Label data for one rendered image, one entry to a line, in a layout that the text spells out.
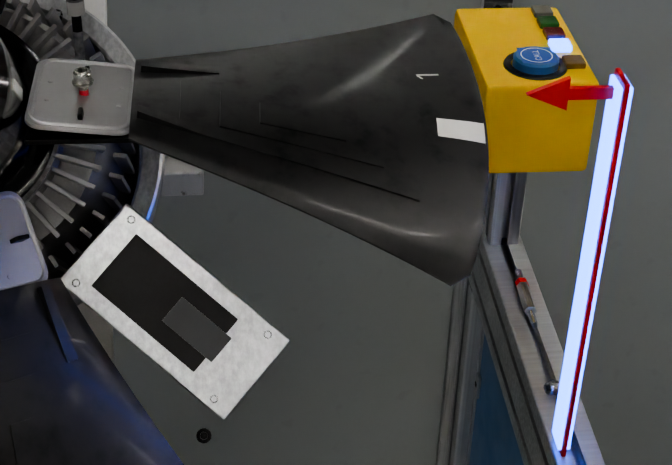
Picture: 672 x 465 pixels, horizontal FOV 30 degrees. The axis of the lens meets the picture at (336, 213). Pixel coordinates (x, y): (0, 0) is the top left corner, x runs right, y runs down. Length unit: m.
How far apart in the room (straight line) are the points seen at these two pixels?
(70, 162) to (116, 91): 0.10
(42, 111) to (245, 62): 0.14
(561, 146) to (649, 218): 0.71
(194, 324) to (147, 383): 1.01
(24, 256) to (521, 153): 0.48
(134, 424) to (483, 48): 0.50
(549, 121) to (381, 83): 0.30
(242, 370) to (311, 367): 1.00
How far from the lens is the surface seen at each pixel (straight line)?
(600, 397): 2.01
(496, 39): 1.16
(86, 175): 0.91
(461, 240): 0.77
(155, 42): 1.58
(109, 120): 0.78
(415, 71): 0.85
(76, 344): 0.82
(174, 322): 0.88
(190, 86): 0.81
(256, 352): 0.88
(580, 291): 0.93
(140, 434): 0.83
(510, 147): 1.11
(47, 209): 0.91
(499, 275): 1.21
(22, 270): 0.82
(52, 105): 0.80
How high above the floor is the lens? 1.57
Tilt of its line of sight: 34 degrees down
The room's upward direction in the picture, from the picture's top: 2 degrees clockwise
